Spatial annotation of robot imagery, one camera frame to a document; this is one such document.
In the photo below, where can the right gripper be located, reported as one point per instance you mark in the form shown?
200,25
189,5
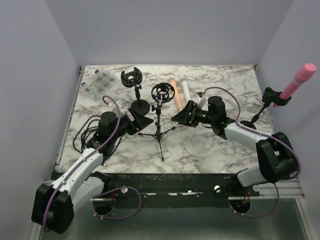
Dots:
183,117

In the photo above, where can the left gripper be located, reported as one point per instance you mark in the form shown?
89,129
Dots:
139,123

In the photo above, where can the silver white microphone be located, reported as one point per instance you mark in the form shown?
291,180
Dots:
186,90

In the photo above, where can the black tripod shock mount stand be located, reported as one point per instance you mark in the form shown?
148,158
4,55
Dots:
162,93

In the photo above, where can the beige microphone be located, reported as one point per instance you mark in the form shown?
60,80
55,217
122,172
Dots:
177,97

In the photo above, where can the black shock mount desk stand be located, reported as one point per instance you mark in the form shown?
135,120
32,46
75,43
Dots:
133,79

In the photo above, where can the black clip round base stand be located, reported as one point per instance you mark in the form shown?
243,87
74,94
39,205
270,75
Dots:
269,96

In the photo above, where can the pink microphone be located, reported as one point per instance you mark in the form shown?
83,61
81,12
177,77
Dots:
304,74

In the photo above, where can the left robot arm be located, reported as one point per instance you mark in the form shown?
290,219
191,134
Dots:
55,204

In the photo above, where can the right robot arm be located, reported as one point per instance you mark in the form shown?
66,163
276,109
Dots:
275,161

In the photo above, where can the clear plastic parts box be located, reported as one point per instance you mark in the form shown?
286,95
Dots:
97,85

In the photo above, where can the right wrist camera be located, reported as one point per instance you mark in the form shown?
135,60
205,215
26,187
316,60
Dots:
201,99

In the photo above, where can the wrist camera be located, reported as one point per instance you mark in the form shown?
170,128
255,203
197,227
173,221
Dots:
201,99
121,103

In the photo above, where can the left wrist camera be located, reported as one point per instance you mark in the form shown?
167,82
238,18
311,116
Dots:
121,103

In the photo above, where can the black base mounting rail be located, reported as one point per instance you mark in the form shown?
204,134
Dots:
169,190

